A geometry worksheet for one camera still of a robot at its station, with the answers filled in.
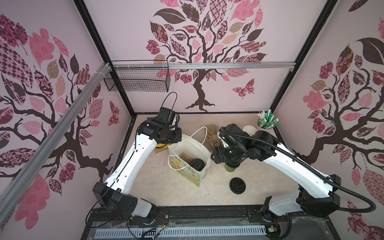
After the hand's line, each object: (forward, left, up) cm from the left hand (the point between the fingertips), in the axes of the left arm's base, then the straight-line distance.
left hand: (178, 139), depth 74 cm
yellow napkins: (-8, +4, +8) cm, 12 cm away
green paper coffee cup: (-7, -28, -19) cm, 35 cm away
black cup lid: (-8, -10, -11) cm, 17 cm away
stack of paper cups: (+14, -43, -9) cm, 46 cm away
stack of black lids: (-16, -32, -22) cm, 42 cm away
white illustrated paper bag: (-1, -8, -5) cm, 9 cm away
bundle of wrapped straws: (+21, -56, -9) cm, 60 cm away
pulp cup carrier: (0, -3, -20) cm, 20 cm away
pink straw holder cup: (+15, -57, -12) cm, 60 cm away
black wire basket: (+66, +39, -9) cm, 77 cm away
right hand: (-10, -18, +3) cm, 21 cm away
